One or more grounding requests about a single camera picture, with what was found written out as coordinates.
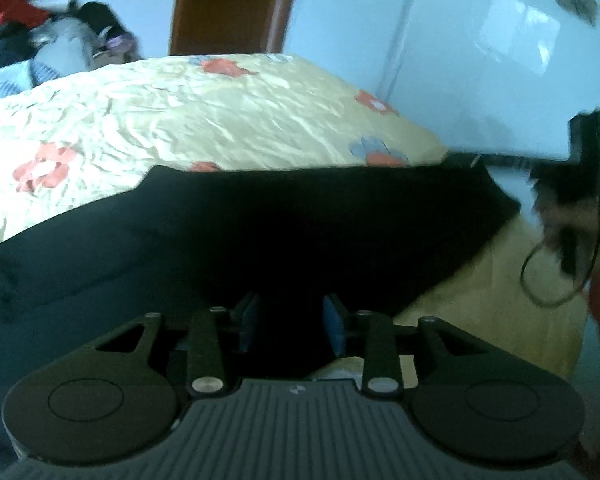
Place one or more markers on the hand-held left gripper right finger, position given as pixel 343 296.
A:
pixel 334 325

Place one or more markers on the white wardrobe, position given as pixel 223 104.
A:
pixel 480 35

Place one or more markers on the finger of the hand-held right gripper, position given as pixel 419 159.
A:
pixel 505 159

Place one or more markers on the brown wooden door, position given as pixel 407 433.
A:
pixel 230 5

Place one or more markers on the pile of clothes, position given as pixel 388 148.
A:
pixel 25 20

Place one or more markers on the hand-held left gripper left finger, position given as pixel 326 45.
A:
pixel 247 322

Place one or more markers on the yellow printed bed sheet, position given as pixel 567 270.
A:
pixel 180 110

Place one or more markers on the black pants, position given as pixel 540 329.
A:
pixel 280 220

